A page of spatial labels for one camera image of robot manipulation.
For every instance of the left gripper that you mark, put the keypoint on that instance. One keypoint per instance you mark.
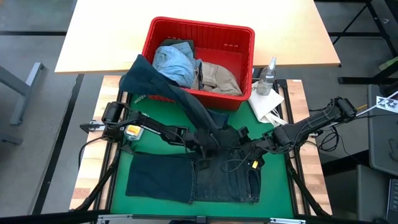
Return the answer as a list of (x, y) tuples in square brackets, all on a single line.
[(202, 141)]

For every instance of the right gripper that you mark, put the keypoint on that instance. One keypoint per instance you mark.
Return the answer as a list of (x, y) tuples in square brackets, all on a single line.
[(258, 146)]

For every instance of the dark blue jeans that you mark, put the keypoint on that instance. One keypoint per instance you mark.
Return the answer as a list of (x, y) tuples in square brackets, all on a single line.
[(158, 177)]

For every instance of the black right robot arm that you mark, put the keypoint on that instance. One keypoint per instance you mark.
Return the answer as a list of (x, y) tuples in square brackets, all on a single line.
[(311, 121)]

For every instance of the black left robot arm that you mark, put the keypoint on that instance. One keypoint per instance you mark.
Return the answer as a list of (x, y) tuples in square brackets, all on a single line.
[(155, 127)]

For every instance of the red plastic laundry basket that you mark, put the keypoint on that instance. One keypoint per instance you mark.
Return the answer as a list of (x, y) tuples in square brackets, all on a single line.
[(217, 34)]

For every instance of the green table mat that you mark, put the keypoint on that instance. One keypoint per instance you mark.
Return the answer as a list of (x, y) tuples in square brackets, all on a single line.
[(202, 210)]

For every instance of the white cloth bag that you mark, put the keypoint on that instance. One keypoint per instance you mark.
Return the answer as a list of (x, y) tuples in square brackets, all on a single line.
[(264, 104)]

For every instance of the orange label plastic package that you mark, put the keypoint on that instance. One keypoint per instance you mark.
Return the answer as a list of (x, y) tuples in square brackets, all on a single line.
[(133, 132)]

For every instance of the clear spray bottle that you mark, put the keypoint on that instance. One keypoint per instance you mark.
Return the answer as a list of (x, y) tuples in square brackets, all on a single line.
[(265, 82)]

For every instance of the beige trousers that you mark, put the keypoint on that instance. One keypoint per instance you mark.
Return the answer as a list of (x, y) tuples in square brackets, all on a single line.
[(219, 79)]

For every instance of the aluminium bar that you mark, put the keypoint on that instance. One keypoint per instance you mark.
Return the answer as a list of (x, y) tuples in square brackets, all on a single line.
[(124, 216)]

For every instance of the light blue jeans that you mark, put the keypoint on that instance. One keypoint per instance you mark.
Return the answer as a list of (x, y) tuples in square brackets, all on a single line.
[(175, 62)]

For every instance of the dark grey box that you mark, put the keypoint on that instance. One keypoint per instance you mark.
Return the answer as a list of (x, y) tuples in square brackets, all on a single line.
[(357, 193)]

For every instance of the yellow power plug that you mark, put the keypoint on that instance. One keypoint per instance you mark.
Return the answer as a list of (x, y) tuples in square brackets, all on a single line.
[(362, 107)]

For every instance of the dark green garment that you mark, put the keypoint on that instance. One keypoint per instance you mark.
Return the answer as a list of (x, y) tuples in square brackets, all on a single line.
[(169, 41)]

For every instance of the grey cabinet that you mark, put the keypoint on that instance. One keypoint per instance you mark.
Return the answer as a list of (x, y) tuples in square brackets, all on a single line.
[(382, 140)]

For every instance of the white logo tag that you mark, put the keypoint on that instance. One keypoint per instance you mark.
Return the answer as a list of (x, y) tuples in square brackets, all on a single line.
[(387, 104)]

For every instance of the light wooden table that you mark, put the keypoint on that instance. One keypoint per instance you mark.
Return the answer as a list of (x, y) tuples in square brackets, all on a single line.
[(109, 31)]

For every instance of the grey metal stand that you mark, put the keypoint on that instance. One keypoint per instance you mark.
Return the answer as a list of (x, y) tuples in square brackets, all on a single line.
[(23, 93)]

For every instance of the black aluminium table frame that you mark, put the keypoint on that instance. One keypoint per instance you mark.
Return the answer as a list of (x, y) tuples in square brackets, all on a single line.
[(94, 189)]

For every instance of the black desk frame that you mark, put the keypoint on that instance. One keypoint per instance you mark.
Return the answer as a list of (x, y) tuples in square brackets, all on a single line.
[(381, 25)]

